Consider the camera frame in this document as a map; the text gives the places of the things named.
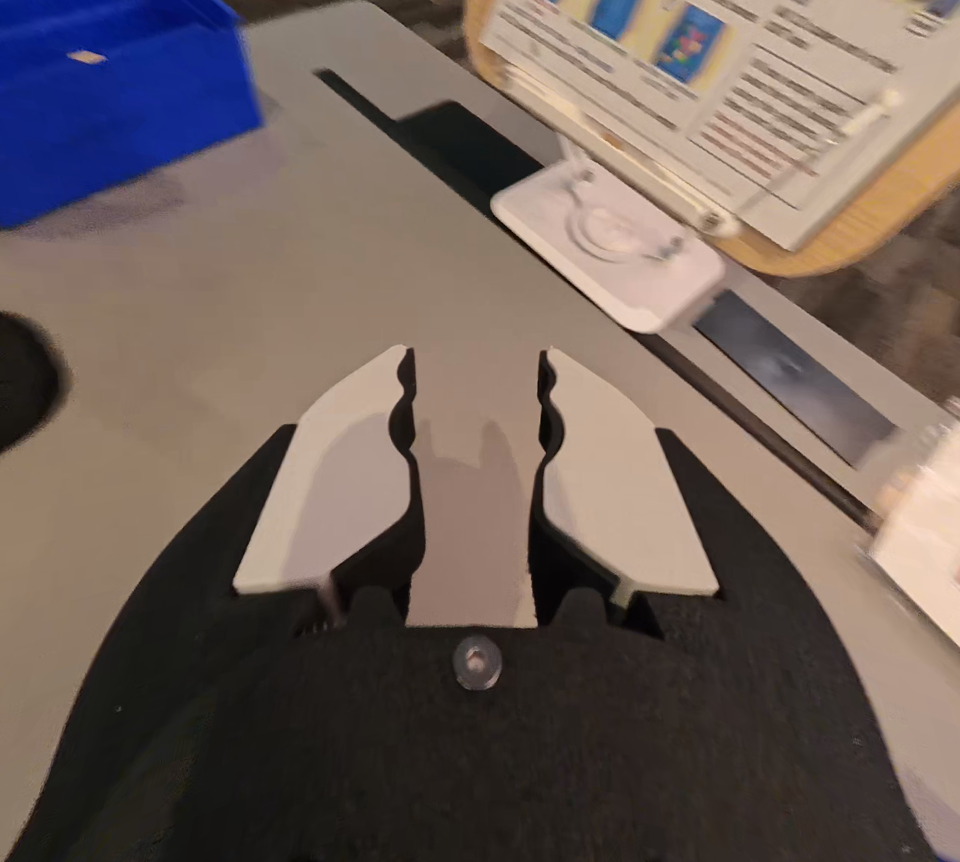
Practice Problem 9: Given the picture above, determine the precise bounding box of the laminated paper sheet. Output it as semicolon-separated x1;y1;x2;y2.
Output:
862;420;960;646

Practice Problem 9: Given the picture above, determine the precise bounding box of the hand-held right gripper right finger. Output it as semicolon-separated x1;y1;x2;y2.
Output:
528;346;721;627

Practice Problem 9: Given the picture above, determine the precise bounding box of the black desk flap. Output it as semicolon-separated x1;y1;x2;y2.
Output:
397;101;545;211
693;291;901;469

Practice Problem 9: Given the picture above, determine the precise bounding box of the blue plastic bin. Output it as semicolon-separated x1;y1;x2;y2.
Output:
0;0;265;229

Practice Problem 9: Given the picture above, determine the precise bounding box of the black rounded object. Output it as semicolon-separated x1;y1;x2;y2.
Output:
0;311;70;454

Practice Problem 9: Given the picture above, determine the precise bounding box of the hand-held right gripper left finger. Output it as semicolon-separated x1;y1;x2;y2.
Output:
232;345;427;627

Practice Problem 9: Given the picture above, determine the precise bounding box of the wooden backing board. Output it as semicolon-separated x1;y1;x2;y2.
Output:
463;0;960;278

